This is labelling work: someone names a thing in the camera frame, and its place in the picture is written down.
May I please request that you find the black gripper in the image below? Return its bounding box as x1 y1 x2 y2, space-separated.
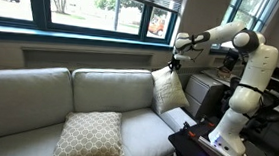
168 57 183 74

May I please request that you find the small cream lumbar pillow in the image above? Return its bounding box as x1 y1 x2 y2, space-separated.
148 64 193 117

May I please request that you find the octagon patterned square pillow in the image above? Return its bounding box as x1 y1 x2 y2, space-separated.
50 106 129 156

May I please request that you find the grey two-seat sofa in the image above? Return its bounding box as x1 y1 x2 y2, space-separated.
0 58 202 156

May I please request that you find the baseboard heater grille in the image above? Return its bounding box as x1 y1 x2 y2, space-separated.
178 65 204 78

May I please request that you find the light grey filing cabinet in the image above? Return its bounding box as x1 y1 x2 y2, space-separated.
182 72 228 121

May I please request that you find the black monitor on stand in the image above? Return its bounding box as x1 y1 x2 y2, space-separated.
221 48 241 72

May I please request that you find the black orange clamp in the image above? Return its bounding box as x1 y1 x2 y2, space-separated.
182 122 200 140
202 116 218 128

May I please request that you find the black robot table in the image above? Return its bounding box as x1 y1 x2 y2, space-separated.
166 119 279 156

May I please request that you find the narrow blue-framed window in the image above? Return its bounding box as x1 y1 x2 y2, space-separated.
215 0 279 60

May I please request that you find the black office chair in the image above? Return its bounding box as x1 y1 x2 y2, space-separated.
219 76 279 133

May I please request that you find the wide blue-framed window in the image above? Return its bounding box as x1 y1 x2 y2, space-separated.
0 0 182 54

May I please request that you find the brown wire basket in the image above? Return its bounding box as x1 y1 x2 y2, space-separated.
216 67 234 81

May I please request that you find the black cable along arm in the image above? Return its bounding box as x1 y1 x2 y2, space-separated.
176 32 270 122

